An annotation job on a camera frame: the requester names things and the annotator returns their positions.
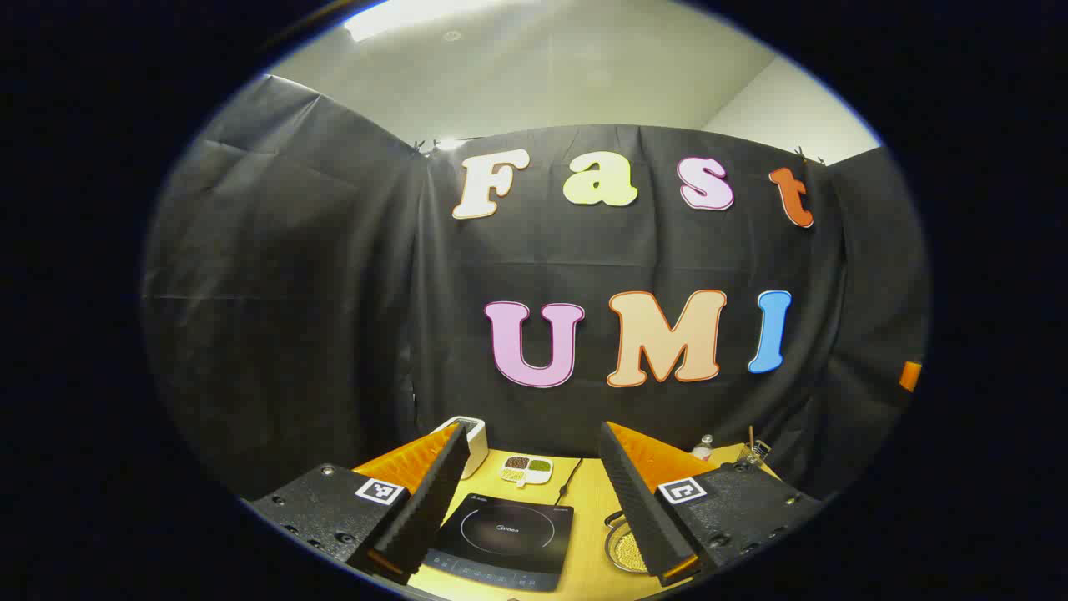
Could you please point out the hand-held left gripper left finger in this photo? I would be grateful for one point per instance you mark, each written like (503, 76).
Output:
(425, 509)

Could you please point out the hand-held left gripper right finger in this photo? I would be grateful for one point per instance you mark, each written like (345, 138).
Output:
(642, 509)

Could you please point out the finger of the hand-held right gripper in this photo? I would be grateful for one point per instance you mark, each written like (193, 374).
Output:
(909, 377)

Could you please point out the pile of yellow soybeans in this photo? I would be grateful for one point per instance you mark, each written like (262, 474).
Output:
(632, 553)

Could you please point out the stainless steel pot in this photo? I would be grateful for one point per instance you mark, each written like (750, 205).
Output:
(616, 555)

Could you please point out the black induction cooktop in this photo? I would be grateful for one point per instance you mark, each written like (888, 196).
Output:
(509, 534)

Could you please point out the white toaster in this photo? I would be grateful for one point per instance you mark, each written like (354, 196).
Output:
(477, 446)

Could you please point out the white plastic bottle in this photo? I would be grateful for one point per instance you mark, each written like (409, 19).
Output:
(702, 451)

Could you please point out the white divided bean dish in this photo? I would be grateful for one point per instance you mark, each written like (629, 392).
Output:
(526, 472)

